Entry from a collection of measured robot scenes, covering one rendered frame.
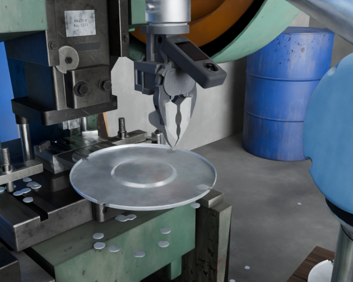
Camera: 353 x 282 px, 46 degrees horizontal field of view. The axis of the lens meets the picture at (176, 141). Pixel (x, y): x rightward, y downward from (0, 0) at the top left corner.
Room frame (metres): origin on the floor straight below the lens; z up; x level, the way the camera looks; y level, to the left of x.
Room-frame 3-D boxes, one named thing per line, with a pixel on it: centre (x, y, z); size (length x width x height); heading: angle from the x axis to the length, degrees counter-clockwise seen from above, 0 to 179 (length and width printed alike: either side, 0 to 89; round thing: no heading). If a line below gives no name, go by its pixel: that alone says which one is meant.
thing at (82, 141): (0.96, 0.26, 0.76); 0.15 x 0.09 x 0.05; 135
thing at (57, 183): (0.97, 0.26, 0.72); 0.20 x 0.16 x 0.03; 135
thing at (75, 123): (0.96, 0.25, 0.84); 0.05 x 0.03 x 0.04; 135
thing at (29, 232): (0.96, 0.26, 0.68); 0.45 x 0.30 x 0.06; 135
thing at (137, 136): (1.08, 0.14, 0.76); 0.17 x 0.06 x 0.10; 135
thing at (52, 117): (0.97, 0.26, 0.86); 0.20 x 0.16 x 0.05; 135
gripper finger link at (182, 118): (0.73, 0.01, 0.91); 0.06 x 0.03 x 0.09; 44
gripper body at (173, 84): (0.73, 0.02, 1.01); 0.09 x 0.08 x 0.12; 44
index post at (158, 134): (1.00, 0.05, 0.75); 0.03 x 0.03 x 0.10; 45
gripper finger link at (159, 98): (0.69, 0.02, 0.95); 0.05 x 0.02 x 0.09; 134
